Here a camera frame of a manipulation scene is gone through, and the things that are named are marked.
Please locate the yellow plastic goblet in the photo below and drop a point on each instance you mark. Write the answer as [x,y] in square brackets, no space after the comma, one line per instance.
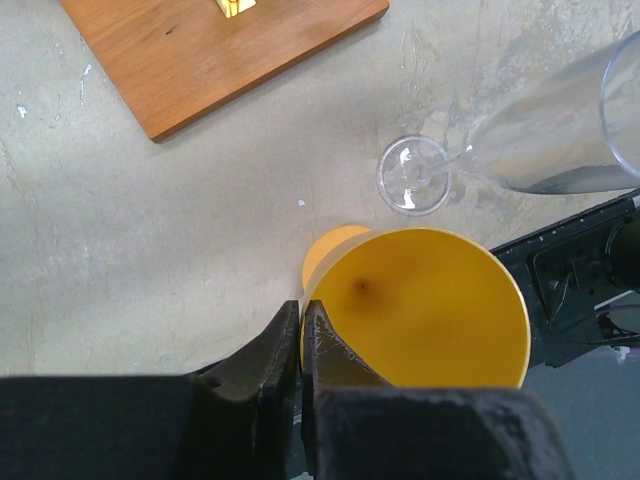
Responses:
[422,307]

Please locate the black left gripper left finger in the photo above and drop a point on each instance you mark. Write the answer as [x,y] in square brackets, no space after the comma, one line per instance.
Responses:
[230,420]

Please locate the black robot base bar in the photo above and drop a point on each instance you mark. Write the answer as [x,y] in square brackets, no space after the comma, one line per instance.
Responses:
[571,274]

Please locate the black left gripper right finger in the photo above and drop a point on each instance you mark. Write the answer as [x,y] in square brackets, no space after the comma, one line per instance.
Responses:
[355,425]

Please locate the gold wire wine glass rack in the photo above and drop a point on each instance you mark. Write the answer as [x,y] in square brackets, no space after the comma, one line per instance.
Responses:
[173,62]

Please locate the clear wine glass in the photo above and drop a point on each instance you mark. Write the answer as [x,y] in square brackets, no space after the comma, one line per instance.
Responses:
[574,132]

